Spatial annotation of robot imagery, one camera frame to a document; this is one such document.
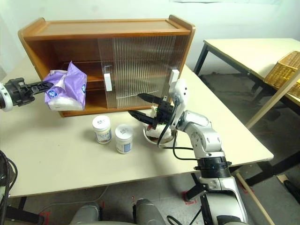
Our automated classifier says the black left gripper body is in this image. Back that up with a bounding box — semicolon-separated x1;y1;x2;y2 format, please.
5;78;36;107

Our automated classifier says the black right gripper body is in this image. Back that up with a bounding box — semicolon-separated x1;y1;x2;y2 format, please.
153;99;176;128

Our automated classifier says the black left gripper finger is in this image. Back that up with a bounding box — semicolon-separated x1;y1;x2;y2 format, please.
30;87;51;96
35;79;53;89

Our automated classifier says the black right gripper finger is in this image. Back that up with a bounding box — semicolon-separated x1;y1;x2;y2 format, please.
127;111;158;128
137;93;162;105

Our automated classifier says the silver metal bowl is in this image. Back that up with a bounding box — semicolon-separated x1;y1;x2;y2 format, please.
142;123;178;144

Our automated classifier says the white plush toy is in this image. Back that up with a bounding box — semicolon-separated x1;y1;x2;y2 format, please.
145;105;175;143

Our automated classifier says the ribbed clear sliding door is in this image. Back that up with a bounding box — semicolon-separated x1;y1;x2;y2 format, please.
97;37;176;110
113;35;187;111

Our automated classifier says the white bottle with blue label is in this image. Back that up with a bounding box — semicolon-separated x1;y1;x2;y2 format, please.
114;124;134;155
92;115;112;144

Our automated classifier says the purple tissue pack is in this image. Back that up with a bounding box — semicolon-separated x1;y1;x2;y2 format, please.
44;60;88;111

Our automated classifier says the white block door handle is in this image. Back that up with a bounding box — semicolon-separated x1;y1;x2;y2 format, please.
103;73;112;92
168;69;180;86

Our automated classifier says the brown wooden cabinet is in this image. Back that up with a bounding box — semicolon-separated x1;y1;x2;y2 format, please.
17;14;196;118

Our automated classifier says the beige table with black legs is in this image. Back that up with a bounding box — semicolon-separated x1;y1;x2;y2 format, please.
193;38;300;188

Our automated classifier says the grey rounded shape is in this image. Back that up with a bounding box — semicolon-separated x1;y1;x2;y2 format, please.
135;198;164;225
70;202;102;225

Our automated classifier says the beige slanted wooden beam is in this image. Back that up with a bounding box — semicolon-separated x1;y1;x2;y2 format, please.
246;70;300;129

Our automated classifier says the thin wooden stick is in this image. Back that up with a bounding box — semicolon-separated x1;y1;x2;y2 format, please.
235;172;275;225

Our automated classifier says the woven wicker basket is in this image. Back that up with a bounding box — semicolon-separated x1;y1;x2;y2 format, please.
265;50;300;90
284;79;300;106

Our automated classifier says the black shoe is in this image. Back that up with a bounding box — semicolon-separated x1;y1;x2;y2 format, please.
283;180;300;200

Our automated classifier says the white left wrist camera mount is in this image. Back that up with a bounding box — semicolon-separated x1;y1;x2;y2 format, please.
0;83;12;111

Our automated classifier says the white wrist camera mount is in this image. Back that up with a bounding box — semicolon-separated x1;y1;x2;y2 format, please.
0;83;12;111
168;78;189;131

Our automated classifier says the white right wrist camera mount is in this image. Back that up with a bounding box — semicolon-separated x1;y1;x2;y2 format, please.
168;78;189;131

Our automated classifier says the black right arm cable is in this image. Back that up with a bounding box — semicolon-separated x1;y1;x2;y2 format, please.
157;97;200;162

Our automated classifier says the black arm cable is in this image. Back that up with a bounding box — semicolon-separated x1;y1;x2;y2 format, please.
0;150;19;211
157;97;200;162

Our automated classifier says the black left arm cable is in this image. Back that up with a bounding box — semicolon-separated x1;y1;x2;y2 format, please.
0;150;19;211

